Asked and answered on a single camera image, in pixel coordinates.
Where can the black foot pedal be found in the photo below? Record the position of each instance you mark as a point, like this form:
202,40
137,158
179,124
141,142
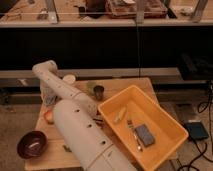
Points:
196,131

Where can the dark maroon bowl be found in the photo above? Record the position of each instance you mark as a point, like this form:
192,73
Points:
31,145

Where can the peach toy fruit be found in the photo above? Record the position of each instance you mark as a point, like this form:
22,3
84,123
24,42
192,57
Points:
48,116

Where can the green plastic cup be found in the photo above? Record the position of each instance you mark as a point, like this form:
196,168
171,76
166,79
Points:
90,87

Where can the green toy pepper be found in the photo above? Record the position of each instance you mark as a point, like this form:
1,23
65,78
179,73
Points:
66,148

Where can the light blue towel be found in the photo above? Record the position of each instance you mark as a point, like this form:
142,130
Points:
48,96

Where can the white paper cup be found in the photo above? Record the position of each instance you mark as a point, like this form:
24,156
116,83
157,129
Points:
70,79

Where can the yellow toy banana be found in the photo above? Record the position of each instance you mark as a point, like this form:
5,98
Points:
119,116

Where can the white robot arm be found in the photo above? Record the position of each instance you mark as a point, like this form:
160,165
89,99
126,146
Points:
73,117

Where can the yellow plastic tray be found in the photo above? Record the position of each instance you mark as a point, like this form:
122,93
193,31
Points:
134,104

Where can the metal fork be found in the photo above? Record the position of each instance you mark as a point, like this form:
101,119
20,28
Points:
131,127

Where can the blue sponge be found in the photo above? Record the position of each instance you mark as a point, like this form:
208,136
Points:
145,135

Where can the wooden table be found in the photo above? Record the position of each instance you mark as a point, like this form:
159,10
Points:
55,157

